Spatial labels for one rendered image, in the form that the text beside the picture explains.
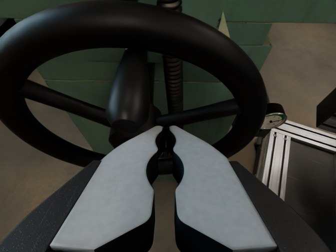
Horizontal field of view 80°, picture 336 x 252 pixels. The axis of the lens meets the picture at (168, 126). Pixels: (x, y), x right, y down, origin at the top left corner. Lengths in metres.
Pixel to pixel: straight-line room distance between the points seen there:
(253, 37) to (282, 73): 1.33
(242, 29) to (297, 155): 0.77
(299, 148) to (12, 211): 1.35
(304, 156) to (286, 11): 0.78
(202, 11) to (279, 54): 1.65
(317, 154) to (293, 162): 0.13
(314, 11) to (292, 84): 1.27
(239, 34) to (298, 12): 0.08
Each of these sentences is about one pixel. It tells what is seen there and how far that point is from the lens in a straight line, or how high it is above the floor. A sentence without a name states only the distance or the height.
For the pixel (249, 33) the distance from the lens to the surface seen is 0.38.
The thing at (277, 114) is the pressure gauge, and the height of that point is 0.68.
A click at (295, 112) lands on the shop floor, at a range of 1.50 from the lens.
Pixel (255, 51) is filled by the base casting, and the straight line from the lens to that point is 0.41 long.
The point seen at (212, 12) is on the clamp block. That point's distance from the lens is 0.24.
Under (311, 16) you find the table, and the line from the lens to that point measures 0.41.
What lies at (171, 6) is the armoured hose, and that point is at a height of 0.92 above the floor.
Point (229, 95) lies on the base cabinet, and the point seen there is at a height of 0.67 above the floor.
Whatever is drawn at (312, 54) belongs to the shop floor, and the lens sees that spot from 2.01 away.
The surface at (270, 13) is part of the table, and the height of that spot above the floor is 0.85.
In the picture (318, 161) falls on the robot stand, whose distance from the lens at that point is 1.10.
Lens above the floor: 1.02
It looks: 58 degrees down
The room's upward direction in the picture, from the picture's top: 2 degrees clockwise
